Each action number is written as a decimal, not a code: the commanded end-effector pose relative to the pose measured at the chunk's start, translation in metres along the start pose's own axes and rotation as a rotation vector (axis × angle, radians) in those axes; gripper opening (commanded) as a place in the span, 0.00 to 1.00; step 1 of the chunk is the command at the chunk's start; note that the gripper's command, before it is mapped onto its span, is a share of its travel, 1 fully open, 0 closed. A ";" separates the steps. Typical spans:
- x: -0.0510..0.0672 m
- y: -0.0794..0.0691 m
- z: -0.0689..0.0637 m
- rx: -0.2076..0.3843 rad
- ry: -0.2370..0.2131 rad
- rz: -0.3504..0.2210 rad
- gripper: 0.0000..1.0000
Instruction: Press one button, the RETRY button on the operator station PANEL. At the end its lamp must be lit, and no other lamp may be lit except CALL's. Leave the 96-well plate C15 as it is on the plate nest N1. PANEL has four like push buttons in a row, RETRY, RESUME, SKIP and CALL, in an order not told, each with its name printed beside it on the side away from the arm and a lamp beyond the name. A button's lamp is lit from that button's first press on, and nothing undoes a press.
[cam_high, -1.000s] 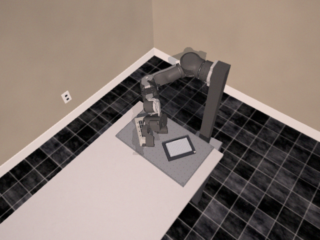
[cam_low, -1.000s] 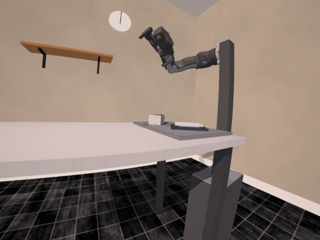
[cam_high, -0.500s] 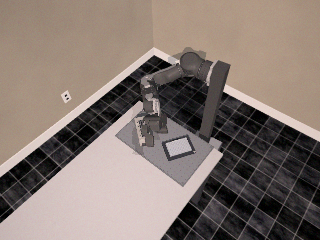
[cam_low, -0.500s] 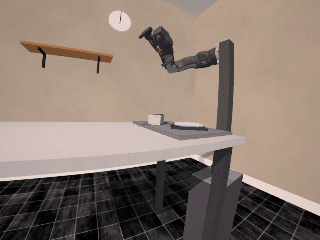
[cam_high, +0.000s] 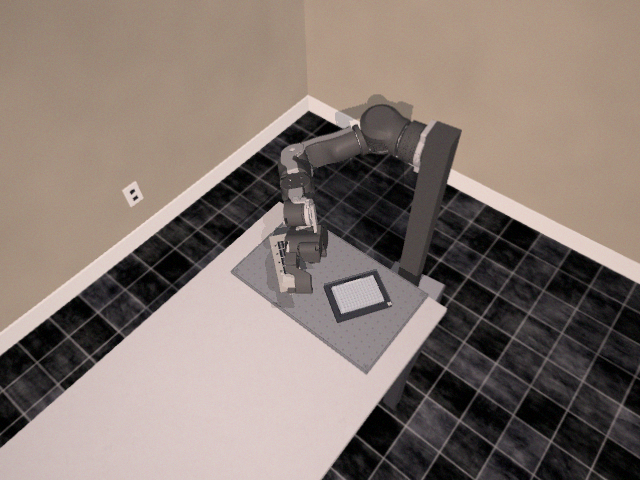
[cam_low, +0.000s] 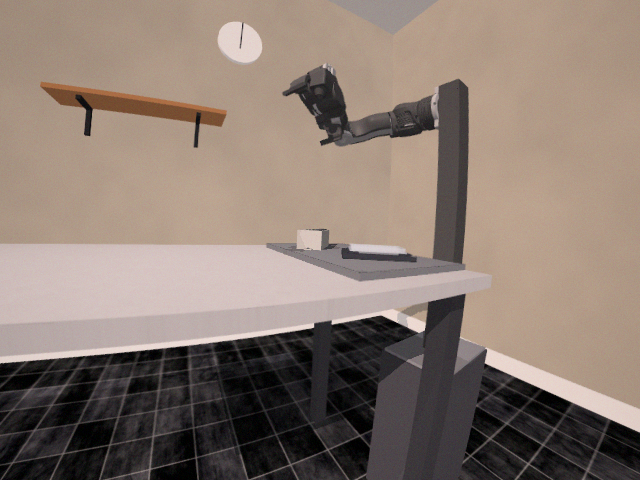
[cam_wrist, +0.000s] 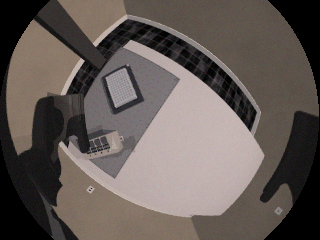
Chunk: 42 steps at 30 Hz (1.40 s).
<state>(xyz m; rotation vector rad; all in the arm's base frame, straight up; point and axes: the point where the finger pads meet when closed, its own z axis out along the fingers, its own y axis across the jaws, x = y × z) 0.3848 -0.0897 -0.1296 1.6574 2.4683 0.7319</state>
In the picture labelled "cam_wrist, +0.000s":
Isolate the white well plate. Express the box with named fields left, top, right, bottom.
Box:
left=105, top=68, right=138, bottom=108

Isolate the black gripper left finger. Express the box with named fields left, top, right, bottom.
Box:
left=18, top=94, right=90, bottom=207

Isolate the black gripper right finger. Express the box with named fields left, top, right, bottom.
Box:
left=260, top=111, right=319, bottom=205

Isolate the dark grey rectangular frame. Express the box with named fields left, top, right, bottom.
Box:
left=102, top=63, right=144, bottom=114

